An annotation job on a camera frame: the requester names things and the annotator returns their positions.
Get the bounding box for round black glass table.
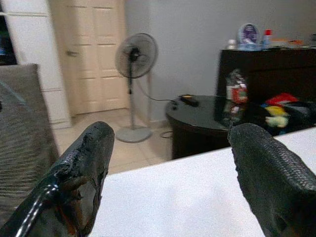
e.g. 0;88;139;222
165;95;316;160

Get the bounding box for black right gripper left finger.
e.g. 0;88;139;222
0;120;116;237

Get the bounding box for orange white flat items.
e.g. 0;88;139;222
271;38;304;49

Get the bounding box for white bottle with red cap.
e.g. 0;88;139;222
261;29;273;50

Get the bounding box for black remote with yellow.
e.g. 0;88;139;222
179;94;199;107

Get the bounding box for black standing fan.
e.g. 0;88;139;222
115;33;159;143

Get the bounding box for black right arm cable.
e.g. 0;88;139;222
14;183;60;237

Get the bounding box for red plush item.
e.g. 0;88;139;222
265;92;299;107

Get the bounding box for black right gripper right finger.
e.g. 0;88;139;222
227;122;316;237

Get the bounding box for cream panel door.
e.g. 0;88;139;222
49;0;130;117

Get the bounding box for plastic bottle with red label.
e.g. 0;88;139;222
226;69;249;104

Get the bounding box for grey fan power cord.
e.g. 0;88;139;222
136;78;176;102

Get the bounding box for yellow green plush toy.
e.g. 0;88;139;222
264;106;290;128

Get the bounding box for white round purple device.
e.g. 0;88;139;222
237;23;262;51

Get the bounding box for grey fabric chair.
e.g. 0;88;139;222
0;63;60;224

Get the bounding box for dark wooden sideboard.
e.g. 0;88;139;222
216;46;316;104

